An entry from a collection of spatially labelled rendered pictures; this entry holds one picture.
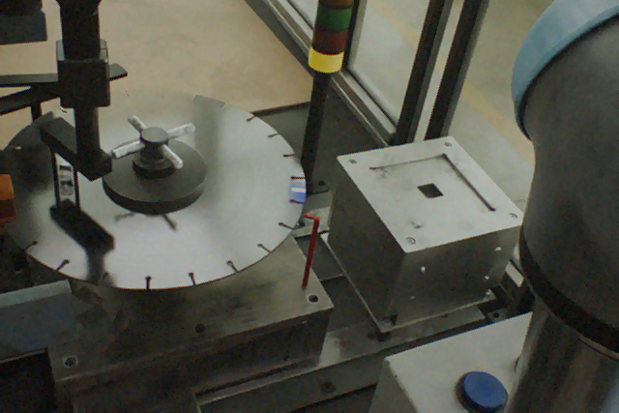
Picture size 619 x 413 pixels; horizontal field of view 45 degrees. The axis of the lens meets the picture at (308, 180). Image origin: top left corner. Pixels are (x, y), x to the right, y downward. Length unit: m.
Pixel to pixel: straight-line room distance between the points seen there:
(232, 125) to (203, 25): 0.64
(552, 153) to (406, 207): 0.61
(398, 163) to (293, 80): 0.45
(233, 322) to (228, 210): 0.12
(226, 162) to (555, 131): 0.58
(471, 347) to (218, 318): 0.26
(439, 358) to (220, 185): 0.29
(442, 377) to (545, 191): 0.46
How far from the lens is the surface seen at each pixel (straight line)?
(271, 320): 0.81
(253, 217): 0.77
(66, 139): 0.76
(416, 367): 0.75
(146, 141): 0.78
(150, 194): 0.78
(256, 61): 1.41
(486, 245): 0.93
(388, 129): 1.22
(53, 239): 0.75
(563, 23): 0.31
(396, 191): 0.93
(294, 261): 0.87
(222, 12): 1.57
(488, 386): 0.74
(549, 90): 0.30
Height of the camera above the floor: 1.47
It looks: 39 degrees down
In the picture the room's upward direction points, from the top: 10 degrees clockwise
